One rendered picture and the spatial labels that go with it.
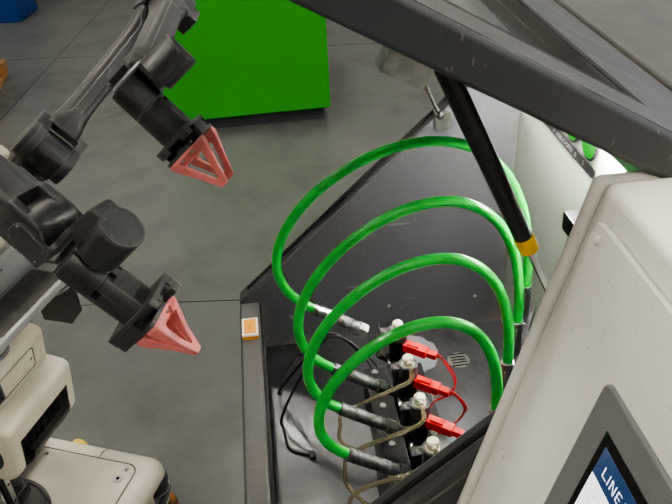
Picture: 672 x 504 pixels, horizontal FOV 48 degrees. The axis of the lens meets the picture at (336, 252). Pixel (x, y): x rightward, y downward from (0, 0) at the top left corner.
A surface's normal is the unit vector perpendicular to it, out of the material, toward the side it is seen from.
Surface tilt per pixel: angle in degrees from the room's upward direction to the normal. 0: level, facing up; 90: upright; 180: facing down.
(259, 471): 0
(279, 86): 90
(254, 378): 0
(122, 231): 45
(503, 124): 90
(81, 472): 0
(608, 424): 76
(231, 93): 90
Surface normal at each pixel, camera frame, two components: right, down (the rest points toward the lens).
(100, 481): -0.05, -0.83
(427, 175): 0.12, 0.55
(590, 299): -0.98, -0.09
